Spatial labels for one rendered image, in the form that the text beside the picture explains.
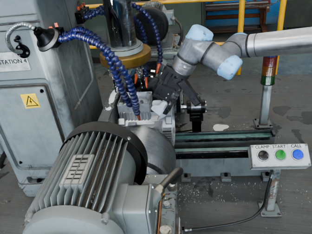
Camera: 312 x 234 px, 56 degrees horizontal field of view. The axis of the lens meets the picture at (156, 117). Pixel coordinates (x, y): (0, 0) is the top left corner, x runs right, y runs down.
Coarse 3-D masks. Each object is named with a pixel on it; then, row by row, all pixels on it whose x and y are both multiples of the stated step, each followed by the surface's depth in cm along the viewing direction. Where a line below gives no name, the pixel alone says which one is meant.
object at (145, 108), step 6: (138, 96) 117; (144, 96) 116; (150, 96) 112; (120, 102) 112; (144, 102) 108; (150, 102) 111; (120, 108) 109; (126, 108) 109; (144, 108) 108; (150, 108) 111; (120, 114) 110; (126, 114) 110; (132, 114) 110; (144, 114) 109; (150, 114) 111; (132, 120) 111; (138, 120) 111; (144, 120) 111
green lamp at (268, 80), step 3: (261, 75) 135; (261, 78) 135; (264, 78) 133; (267, 78) 132; (270, 78) 132; (273, 78) 133; (261, 81) 136; (264, 81) 134; (267, 81) 133; (270, 81) 133; (273, 81) 134; (267, 84) 134; (270, 84) 134
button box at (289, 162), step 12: (264, 144) 90; (276, 144) 90; (288, 144) 89; (300, 144) 89; (252, 156) 90; (288, 156) 88; (252, 168) 90; (264, 168) 90; (276, 168) 90; (288, 168) 90; (300, 168) 90
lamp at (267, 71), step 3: (264, 66) 131; (276, 66) 131; (264, 69) 131; (267, 69) 130; (270, 69) 130; (273, 69) 130; (264, 72) 132; (267, 72) 131; (270, 72) 131; (273, 72) 131; (264, 75) 133; (267, 75) 132; (270, 75) 131; (273, 75) 132
